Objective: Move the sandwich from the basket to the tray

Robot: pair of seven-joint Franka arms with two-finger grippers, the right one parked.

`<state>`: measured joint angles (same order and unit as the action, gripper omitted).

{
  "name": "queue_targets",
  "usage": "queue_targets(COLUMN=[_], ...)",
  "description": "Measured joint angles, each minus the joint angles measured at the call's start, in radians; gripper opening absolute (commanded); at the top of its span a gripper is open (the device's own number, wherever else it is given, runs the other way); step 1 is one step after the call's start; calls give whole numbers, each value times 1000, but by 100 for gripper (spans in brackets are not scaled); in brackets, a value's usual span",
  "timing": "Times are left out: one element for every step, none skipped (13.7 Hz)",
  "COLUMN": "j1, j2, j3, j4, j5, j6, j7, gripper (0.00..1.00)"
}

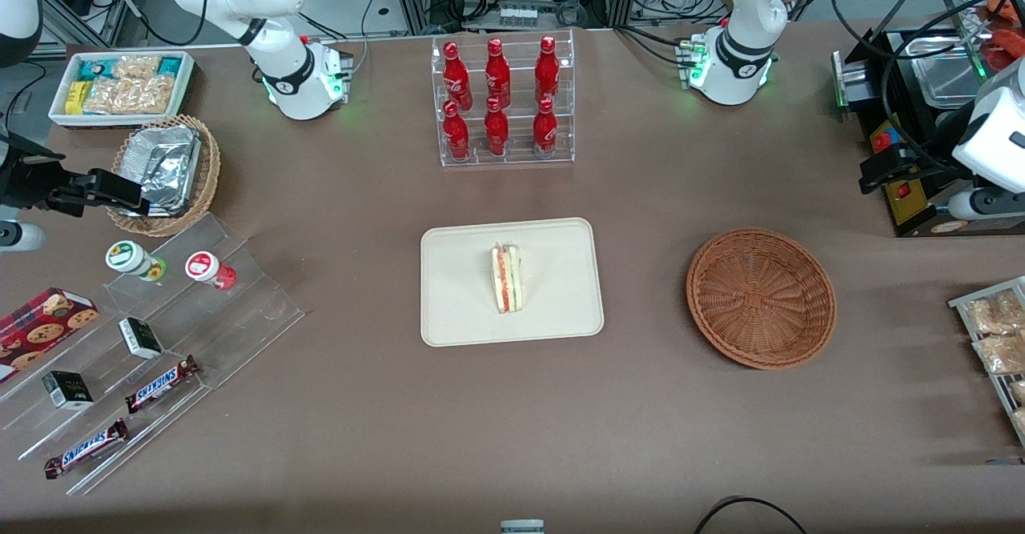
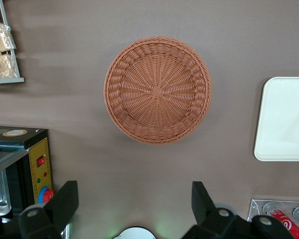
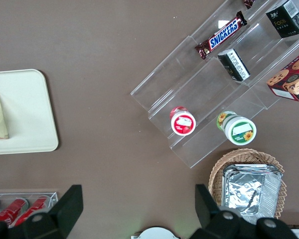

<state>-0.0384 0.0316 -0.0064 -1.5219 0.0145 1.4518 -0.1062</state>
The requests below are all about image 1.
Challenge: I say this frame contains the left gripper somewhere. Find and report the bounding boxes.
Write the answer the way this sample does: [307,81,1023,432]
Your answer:
[859,82,1025,197]

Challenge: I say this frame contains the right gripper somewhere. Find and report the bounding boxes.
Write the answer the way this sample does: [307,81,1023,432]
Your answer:
[0,129,151,219]

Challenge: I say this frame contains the triangular sandwich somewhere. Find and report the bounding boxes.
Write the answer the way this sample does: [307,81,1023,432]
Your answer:
[490,243,524,315]

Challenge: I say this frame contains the tan oval wicker basket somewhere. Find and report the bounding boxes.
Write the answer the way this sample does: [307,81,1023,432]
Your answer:
[106,114,222,239]

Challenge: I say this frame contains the brown round wicker basket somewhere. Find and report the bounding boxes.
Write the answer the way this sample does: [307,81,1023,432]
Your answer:
[685,227,838,371]

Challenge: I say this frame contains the beige plastic tray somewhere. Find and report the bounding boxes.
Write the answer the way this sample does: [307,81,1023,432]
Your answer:
[420,217,605,348]

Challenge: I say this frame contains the black food warmer machine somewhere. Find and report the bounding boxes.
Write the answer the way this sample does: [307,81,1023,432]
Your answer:
[831,0,1025,239]

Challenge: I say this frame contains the green label white-lid jar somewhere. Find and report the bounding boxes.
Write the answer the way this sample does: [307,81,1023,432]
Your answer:
[105,240,168,283]

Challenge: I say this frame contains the silver foil container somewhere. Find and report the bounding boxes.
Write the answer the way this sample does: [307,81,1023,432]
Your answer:
[119,125,203,219]

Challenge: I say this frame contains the white rectangular snack bin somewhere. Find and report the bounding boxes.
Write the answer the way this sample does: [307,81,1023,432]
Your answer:
[48,50,196,130]

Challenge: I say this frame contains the steel warmer pan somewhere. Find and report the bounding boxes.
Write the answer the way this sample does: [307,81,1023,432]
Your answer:
[905,36,994,112]

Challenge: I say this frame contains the large clear cracker bag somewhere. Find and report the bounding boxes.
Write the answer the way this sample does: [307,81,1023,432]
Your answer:
[83,76,175,115]

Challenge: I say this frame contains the red label white-lid jar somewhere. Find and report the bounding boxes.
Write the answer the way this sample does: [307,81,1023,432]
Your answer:
[185,251,238,292]

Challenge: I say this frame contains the small clear cracker bag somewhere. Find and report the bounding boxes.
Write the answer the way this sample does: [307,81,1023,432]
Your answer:
[111,54,162,81]

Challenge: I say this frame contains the red plaid cookie box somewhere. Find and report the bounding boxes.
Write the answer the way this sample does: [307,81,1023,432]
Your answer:
[0,287,101,385]

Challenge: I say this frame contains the small black white box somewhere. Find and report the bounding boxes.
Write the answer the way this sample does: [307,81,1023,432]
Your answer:
[42,371,95,412]
[119,317,165,361]

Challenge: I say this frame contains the red sausages in warmer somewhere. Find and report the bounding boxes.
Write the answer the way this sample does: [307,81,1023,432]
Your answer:
[981,0,1025,74]

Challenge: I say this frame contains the clear bag of snacks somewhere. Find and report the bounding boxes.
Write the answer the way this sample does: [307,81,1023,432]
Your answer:
[972,332,1025,376]
[963,289,1025,336]

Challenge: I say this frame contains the clear acrylic stepped shelf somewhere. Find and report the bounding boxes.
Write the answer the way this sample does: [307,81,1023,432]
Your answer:
[0,212,306,497]

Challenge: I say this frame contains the snickers chocolate bar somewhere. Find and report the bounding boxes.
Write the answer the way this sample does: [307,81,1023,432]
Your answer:
[43,419,130,481]
[124,355,202,416]

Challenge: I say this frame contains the red cola bottle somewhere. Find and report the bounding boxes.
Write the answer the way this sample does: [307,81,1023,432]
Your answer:
[443,41,474,110]
[442,100,472,162]
[484,97,511,158]
[534,35,561,106]
[484,38,513,109]
[532,98,559,158]

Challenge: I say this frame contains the clear acrylic bottle rack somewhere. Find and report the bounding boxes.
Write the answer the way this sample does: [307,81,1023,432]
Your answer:
[431,30,577,169]

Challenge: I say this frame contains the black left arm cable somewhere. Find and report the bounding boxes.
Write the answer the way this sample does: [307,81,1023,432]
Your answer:
[830,0,1025,167]

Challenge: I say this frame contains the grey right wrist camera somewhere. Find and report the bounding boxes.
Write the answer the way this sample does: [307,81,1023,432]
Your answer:
[0,222,46,253]

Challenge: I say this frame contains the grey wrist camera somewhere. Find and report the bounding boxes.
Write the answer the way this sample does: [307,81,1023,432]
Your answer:
[948,186,1025,221]
[0,222,46,253]

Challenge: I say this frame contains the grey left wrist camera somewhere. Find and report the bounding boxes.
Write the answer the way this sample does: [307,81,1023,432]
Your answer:
[948,186,1025,221]

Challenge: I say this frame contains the grey wire rack tray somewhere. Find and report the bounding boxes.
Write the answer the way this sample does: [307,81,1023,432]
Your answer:
[948,276,1025,448]

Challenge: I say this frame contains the black cable loop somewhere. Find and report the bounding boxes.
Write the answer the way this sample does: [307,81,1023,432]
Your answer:
[692,496,810,534]

